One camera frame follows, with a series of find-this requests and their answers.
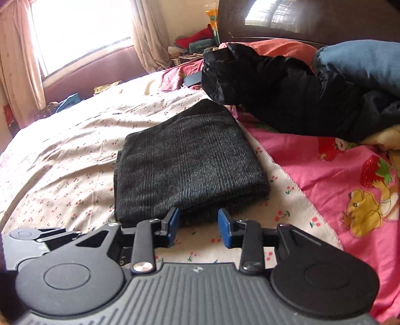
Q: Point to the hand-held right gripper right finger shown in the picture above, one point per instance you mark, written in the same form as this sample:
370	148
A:
225	228

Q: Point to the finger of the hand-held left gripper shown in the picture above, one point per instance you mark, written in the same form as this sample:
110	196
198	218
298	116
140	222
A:
62	236

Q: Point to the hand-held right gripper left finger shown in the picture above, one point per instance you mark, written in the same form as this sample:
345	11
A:
174	228

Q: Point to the dark grey checked pants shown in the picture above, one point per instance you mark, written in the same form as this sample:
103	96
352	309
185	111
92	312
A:
187	162

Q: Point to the cherry print bedsheet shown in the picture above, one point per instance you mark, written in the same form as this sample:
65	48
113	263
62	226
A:
62	162

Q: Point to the pink strawberry print blanket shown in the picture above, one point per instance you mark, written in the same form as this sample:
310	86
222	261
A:
312	175

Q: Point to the small blue cloth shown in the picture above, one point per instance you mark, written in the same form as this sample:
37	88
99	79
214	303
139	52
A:
70	103

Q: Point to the black jacket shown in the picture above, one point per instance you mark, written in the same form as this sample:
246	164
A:
281	90

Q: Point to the black tablet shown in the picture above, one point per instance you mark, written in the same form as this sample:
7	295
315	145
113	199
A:
193	79

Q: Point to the yellow cloth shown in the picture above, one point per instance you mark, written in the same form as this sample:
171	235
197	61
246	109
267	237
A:
107	87

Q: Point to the beige curtain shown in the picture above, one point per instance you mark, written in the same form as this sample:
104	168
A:
147	34
18	62

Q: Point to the cream cloth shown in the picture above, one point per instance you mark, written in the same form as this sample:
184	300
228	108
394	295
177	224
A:
384	137

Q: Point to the teal cloth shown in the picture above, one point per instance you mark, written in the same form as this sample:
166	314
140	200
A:
201	46

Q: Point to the pink pillow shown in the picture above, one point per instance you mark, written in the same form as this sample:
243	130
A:
281	48

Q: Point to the red cloth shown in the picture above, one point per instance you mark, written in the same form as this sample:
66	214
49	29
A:
193	37

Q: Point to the window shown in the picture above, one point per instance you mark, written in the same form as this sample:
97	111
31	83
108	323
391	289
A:
81	28

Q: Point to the blue pillow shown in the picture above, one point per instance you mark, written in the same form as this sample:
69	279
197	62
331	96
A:
359	59

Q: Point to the dark wooden headboard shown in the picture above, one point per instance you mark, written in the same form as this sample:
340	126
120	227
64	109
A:
328	28

